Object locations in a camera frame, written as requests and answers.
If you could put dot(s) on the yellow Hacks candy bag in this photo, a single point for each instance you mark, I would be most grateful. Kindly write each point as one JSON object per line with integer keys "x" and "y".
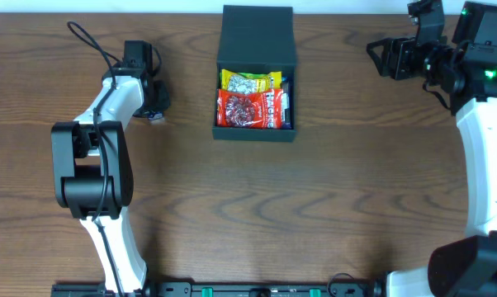
{"x": 247, "y": 83}

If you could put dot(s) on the blue Eclipse mint box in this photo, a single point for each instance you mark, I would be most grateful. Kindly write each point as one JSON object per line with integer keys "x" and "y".
{"x": 156, "y": 117}

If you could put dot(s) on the red Hacks candy bag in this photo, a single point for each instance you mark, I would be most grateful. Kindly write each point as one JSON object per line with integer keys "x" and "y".
{"x": 262, "y": 110}

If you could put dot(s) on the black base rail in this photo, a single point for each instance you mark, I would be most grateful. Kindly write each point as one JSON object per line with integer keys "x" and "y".
{"x": 215, "y": 289}

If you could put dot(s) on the dark green box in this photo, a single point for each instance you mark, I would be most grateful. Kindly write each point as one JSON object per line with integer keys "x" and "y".
{"x": 258, "y": 40}

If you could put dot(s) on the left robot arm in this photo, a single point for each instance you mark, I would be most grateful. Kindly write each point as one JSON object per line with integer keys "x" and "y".
{"x": 93, "y": 176}

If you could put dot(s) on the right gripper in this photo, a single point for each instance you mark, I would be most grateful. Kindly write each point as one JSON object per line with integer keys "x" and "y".
{"x": 398, "y": 58}

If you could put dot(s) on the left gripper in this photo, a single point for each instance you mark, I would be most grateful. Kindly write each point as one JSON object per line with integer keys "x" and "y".
{"x": 158, "y": 106}

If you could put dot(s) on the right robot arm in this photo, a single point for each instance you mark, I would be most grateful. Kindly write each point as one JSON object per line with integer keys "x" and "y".
{"x": 461, "y": 72}

